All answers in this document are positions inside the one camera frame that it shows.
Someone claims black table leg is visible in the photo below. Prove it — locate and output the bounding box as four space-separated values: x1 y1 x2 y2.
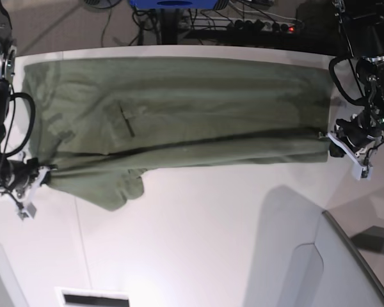
158 9 181 45

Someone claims black power strip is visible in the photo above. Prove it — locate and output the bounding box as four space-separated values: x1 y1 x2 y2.
227 19 298 34

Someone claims white slotted plate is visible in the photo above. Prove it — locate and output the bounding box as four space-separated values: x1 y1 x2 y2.
55 287 131 307

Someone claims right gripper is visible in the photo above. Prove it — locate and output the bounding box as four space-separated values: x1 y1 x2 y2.
0 159 40 195

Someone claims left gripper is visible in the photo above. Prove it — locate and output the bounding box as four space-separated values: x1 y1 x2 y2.
329 118 382 158

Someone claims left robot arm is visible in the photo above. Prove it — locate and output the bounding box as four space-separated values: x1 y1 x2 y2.
329 1 384 154

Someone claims green t-shirt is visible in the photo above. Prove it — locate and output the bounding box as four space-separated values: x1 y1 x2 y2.
22 58 332 211

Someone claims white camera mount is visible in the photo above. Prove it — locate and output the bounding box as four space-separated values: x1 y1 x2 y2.
13 164 57 221
319 124 384 180

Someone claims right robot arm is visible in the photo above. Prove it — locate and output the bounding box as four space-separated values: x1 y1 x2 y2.
0 1 38 193

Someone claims blue box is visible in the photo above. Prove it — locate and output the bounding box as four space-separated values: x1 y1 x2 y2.
129 0 217 10

